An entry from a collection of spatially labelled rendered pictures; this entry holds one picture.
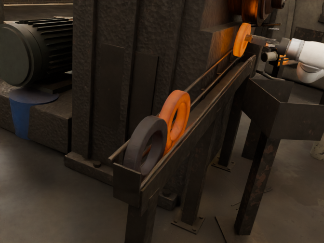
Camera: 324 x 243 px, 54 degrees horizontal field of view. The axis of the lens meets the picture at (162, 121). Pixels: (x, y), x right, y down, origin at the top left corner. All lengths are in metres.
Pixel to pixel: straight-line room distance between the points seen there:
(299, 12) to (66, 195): 3.60
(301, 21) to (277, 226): 3.14
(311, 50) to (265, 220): 0.85
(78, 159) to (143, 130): 1.12
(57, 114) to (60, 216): 0.63
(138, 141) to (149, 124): 0.05
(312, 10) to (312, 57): 2.94
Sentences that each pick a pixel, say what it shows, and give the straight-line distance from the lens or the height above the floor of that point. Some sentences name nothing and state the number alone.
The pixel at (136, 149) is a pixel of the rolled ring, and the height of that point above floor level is 0.68.
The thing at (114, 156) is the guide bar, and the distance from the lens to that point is 0.78.
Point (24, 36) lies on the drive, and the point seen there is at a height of 0.63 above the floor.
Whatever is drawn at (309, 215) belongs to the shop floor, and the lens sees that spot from 1.92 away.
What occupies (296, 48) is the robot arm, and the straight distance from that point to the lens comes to 1.50.
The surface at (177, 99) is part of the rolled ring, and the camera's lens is 0.90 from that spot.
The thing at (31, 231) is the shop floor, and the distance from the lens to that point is 1.53.
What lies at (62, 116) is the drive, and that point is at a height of 0.25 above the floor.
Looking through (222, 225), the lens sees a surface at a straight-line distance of 1.62.
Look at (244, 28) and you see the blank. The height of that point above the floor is 0.88.
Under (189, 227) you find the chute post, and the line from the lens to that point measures 1.56.
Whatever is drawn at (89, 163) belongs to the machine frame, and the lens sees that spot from 1.80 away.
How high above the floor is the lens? 1.05
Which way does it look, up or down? 24 degrees down
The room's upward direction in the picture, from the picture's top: 8 degrees clockwise
